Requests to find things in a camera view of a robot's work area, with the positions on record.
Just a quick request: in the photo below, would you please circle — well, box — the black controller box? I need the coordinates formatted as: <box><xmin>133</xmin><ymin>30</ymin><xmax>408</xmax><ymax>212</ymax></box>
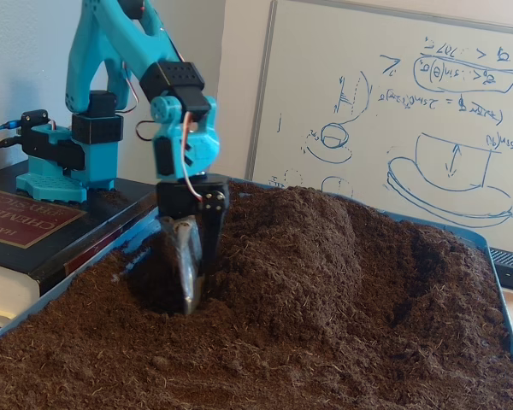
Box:
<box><xmin>19</xmin><ymin>109</ymin><xmax>51</xmax><ymax>130</ymax></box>

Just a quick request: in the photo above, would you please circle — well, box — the whiteboard with blue drawings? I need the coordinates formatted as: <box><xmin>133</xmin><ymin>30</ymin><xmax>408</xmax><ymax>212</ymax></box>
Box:
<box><xmin>245</xmin><ymin>0</ymin><xmax>513</xmax><ymax>257</ymax></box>

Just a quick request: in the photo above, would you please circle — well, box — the brown soil pile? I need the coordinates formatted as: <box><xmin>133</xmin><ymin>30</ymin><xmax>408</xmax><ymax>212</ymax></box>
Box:
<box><xmin>0</xmin><ymin>179</ymin><xmax>513</xmax><ymax>410</ymax></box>

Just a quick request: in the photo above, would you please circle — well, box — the red white servo wire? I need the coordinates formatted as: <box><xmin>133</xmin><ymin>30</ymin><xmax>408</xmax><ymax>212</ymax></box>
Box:
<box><xmin>135</xmin><ymin>111</ymin><xmax>205</xmax><ymax>202</ymax></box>

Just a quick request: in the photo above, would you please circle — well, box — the blue plastic tray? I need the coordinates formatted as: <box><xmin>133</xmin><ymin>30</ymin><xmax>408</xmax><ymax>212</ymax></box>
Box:
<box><xmin>0</xmin><ymin>173</ymin><xmax>513</xmax><ymax>410</ymax></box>

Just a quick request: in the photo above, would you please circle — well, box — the black vented electronic box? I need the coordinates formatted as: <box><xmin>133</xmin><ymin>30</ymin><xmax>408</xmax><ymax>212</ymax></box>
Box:
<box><xmin>488</xmin><ymin>247</ymin><xmax>513</xmax><ymax>295</ymax></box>

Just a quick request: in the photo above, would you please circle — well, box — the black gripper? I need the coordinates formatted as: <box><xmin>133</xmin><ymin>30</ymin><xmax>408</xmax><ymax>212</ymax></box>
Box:
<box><xmin>156</xmin><ymin>173</ymin><xmax>231</xmax><ymax>279</ymax></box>

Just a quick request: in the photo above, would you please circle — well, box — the black chemistry physics handbook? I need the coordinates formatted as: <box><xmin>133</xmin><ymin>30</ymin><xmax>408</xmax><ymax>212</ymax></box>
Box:
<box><xmin>0</xmin><ymin>166</ymin><xmax>170</xmax><ymax>332</ymax></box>

